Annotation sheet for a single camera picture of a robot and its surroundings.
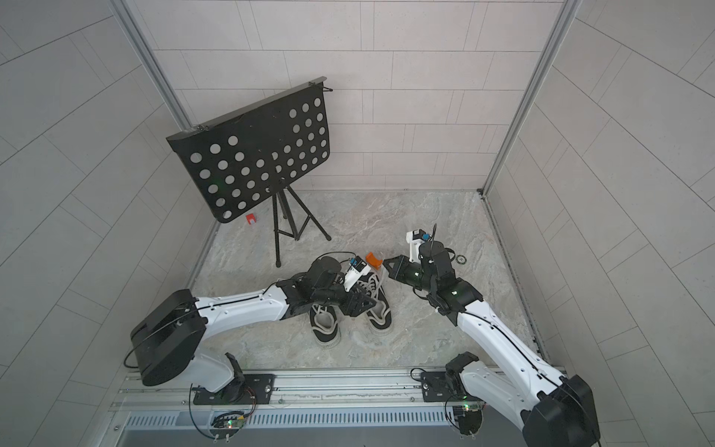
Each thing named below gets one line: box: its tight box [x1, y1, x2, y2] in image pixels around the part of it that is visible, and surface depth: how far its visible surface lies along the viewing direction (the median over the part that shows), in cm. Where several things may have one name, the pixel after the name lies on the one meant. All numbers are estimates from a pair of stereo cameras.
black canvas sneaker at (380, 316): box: [353, 272, 393, 331], surface depth 80 cm
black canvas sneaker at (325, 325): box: [309, 303, 342, 349], surface depth 78 cm
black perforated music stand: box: [166, 76, 334, 268], surface depth 69 cm
